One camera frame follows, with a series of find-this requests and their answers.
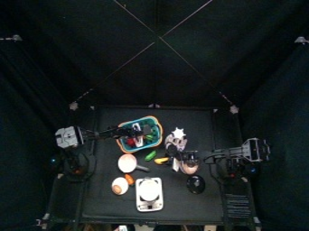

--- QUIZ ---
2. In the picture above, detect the teal basket orange rim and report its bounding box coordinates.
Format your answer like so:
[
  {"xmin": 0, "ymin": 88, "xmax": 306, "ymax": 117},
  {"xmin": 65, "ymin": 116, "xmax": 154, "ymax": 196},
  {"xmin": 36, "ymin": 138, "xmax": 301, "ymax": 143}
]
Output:
[{"xmin": 116, "ymin": 115, "xmax": 164, "ymax": 154}]

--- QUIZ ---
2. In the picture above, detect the white toy food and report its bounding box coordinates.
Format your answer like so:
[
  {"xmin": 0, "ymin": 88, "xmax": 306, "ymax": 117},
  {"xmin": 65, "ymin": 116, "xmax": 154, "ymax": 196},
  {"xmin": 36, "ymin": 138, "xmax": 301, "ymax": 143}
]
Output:
[{"xmin": 134, "ymin": 135, "xmax": 146, "ymax": 148}]

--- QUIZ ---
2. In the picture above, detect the yellow banana toy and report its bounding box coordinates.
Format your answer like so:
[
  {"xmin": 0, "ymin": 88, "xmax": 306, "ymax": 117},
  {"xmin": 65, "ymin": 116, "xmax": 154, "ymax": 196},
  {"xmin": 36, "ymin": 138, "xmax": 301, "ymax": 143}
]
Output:
[{"xmin": 154, "ymin": 156, "xmax": 171, "ymax": 165}]

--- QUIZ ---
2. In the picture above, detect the white star-shaped object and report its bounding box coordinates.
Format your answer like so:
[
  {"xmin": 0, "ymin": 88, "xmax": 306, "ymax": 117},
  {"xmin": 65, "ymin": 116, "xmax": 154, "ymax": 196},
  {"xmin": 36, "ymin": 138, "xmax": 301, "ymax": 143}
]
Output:
[{"xmin": 170, "ymin": 126, "xmax": 187, "ymax": 139}]

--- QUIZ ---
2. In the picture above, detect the green toy vegetable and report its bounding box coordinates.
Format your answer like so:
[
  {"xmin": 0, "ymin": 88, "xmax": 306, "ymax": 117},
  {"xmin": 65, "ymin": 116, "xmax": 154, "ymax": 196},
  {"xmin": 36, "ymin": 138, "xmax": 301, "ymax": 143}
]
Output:
[{"xmin": 143, "ymin": 150, "xmax": 158, "ymax": 162}]

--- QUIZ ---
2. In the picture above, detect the black round lid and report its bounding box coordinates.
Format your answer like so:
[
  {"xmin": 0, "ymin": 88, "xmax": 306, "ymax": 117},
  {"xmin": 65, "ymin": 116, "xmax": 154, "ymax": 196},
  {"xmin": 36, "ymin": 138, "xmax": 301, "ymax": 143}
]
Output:
[{"xmin": 186, "ymin": 174, "xmax": 206, "ymax": 195}]

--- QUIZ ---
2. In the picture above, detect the white kitchen scale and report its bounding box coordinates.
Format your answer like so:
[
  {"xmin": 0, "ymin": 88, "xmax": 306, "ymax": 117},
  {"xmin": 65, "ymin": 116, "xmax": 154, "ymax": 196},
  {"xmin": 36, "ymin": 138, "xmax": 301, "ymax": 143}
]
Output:
[{"xmin": 134, "ymin": 176, "xmax": 166, "ymax": 213}]

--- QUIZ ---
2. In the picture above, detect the orange toy carrot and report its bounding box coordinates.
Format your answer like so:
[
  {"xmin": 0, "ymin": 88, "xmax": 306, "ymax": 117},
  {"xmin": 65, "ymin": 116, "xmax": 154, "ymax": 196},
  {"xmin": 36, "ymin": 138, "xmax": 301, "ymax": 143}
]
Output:
[{"xmin": 124, "ymin": 173, "xmax": 136, "ymax": 186}]

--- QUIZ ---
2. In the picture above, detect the white toy pan grey handle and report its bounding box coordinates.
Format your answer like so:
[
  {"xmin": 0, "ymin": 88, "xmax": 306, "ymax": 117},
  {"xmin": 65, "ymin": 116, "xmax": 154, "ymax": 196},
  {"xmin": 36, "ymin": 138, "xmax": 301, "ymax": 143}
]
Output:
[{"xmin": 118, "ymin": 153, "xmax": 151, "ymax": 174}]

